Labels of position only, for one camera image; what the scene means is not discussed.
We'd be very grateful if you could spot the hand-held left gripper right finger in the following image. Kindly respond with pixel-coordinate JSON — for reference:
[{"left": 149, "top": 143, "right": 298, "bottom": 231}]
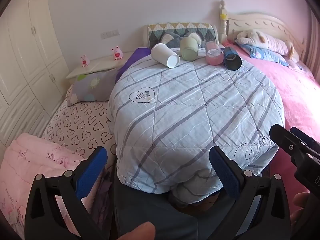
[{"left": 209, "top": 146, "right": 292, "bottom": 240}]

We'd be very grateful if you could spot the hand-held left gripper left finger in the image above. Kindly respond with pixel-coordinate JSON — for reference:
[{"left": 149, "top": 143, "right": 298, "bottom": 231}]
[{"left": 24, "top": 146, "right": 108, "bottom": 240}]

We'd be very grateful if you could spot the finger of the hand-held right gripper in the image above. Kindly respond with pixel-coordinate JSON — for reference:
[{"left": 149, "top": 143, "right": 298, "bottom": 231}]
[
  {"left": 269, "top": 124, "right": 313, "bottom": 167},
  {"left": 290, "top": 127, "right": 320, "bottom": 153}
]

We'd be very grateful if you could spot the white cup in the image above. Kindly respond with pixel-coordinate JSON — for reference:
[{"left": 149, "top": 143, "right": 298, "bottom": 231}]
[{"left": 150, "top": 43, "right": 180, "bottom": 69}]

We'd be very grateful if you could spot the dark blue cup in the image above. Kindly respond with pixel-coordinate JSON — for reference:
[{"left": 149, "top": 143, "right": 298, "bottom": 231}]
[{"left": 223, "top": 46, "right": 242, "bottom": 71}]

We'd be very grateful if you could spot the pink cup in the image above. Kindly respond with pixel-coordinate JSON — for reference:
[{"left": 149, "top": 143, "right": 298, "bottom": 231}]
[{"left": 204, "top": 41, "right": 224, "bottom": 65}]

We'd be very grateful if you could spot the green cup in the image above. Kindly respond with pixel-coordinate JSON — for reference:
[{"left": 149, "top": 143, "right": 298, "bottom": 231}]
[{"left": 180, "top": 37, "right": 199, "bottom": 61}]

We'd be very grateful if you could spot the person's right hand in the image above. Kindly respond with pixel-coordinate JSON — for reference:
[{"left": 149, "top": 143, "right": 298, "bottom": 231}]
[{"left": 292, "top": 192, "right": 320, "bottom": 230}]

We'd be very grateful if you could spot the person's left hand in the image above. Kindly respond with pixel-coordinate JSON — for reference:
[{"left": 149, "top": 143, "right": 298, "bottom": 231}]
[{"left": 117, "top": 221, "right": 156, "bottom": 240}]

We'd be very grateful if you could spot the heart print bed sheet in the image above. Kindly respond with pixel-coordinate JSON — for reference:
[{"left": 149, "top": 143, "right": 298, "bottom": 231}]
[{"left": 41, "top": 85, "right": 118, "bottom": 160}]

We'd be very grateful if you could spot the pink blanket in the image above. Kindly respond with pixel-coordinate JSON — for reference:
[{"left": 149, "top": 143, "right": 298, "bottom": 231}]
[{"left": 224, "top": 39, "right": 320, "bottom": 205}]

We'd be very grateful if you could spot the pink floral quilt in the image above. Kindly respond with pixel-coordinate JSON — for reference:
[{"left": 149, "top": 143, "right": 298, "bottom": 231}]
[{"left": 0, "top": 132, "right": 113, "bottom": 238}]

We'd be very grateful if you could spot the blue striped quilt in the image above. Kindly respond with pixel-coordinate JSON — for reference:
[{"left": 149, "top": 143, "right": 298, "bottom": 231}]
[{"left": 109, "top": 50, "right": 285, "bottom": 195}]

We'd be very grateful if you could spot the dark grey cloth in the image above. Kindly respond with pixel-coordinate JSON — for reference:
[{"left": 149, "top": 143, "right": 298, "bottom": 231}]
[{"left": 114, "top": 167, "right": 240, "bottom": 240}]

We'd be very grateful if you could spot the grey flower pillow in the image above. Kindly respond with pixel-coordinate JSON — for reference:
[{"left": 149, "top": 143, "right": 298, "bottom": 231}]
[{"left": 67, "top": 67, "right": 121, "bottom": 106}]

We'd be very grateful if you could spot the light blue pillow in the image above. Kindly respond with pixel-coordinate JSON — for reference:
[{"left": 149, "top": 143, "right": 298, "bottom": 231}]
[{"left": 237, "top": 44, "right": 289, "bottom": 67}]

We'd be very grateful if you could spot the white plush dog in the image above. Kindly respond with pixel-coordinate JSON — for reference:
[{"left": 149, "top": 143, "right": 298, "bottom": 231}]
[{"left": 235, "top": 29, "right": 300, "bottom": 61}]

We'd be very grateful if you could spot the cream bed headboard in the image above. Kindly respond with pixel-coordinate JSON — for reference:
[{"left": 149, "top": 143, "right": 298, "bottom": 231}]
[{"left": 219, "top": 0, "right": 308, "bottom": 63}]

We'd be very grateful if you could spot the white wardrobe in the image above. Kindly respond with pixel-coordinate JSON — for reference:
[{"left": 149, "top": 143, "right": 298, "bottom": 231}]
[{"left": 0, "top": 0, "right": 71, "bottom": 155}]

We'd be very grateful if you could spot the grey plush toy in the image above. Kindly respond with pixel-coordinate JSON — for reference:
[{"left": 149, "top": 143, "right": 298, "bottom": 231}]
[{"left": 161, "top": 32, "right": 202, "bottom": 49}]

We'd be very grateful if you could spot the patchwork cushion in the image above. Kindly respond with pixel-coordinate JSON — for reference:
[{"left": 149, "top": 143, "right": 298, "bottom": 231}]
[{"left": 147, "top": 22, "right": 219, "bottom": 49}]

